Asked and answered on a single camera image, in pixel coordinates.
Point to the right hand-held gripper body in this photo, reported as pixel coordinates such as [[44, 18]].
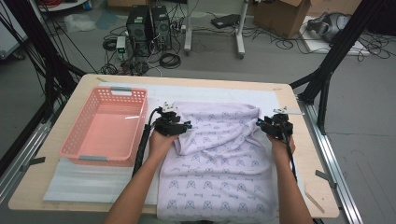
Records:
[[280, 127]]

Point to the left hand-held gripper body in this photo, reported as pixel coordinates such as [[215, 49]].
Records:
[[168, 123]]

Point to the lilac printed towel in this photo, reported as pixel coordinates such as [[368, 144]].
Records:
[[218, 161]]

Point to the pink plastic basket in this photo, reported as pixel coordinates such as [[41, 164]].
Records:
[[93, 99]]

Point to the person's right hand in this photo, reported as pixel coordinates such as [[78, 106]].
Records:
[[283, 151]]

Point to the person's left hand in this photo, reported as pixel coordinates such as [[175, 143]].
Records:
[[160, 146]]

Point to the white grid mat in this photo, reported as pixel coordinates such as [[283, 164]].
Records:
[[218, 93]]

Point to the thin wooden stick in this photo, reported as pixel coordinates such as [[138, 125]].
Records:
[[316, 203]]

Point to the white floor board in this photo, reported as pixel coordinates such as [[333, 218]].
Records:
[[314, 45]]

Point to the small white power box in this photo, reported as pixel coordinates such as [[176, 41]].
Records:
[[121, 45]]

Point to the white metal stand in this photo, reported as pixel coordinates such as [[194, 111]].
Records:
[[188, 31]]

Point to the black computer tower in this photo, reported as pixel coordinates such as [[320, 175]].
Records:
[[138, 29], [162, 28]]

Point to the brown cardboard box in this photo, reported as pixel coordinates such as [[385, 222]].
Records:
[[280, 17]]

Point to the grey foam sheet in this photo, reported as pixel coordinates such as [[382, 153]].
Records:
[[81, 183]]

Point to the black flat device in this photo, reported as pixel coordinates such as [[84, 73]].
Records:
[[224, 20]]

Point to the grey rounded device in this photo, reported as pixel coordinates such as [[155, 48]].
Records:
[[327, 26]]

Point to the blue plastic film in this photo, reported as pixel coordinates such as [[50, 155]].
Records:
[[107, 20]]

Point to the clear plastic bag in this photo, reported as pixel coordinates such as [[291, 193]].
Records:
[[79, 22]]

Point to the round white table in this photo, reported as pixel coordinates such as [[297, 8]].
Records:
[[65, 4]]

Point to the white cabinet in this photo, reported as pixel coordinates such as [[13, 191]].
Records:
[[9, 34]]

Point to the aluminium rail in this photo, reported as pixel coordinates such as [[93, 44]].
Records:
[[21, 155], [336, 168]]

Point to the black metal frame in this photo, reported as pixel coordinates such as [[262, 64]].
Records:
[[40, 53], [336, 53]]

